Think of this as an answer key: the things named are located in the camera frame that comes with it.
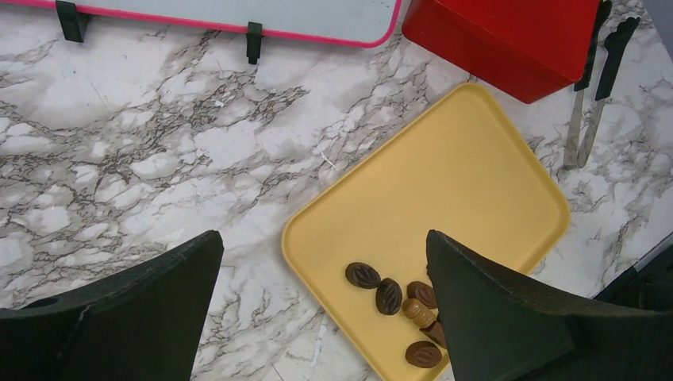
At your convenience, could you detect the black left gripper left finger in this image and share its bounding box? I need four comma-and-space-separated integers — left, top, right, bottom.
1, 230, 224, 380

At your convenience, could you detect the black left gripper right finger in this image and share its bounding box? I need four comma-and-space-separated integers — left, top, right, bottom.
426, 230, 672, 380

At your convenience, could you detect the red box lid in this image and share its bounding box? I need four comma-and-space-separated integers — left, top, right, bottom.
402, 0, 599, 104

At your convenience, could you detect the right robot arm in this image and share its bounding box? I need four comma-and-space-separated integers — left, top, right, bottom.
594, 246, 672, 311

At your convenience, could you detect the brown square chocolate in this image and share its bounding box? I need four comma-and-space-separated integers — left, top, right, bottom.
419, 321, 447, 349

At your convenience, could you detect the tan ridged barrel chocolate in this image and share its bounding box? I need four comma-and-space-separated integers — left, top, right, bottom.
402, 298, 436, 329

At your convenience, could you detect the dark oval chocolate front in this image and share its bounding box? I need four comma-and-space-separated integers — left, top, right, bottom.
405, 341, 443, 369

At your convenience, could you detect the dark oval chocolate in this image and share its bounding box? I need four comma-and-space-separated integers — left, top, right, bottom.
344, 262, 381, 290
375, 278, 403, 316
405, 341, 443, 369

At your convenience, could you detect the brown oval chocolate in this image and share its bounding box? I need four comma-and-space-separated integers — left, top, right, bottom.
406, 281, 437, 310

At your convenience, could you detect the dark oval chocolate lower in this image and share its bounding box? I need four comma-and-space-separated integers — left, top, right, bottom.
375, 278, 403, 316

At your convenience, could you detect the dark oval chocolate upper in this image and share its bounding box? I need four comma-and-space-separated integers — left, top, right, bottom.
344, 262, 381, 290

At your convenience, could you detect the yellow plastic tray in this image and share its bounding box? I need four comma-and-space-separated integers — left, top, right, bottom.
282, 83, 570, 380

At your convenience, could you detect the black whiteboard stand foot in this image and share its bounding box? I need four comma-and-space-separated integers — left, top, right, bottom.
55, 1, 91, 43

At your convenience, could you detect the pink-framed whiteboard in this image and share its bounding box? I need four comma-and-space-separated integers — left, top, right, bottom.
0, 0, 404, 49

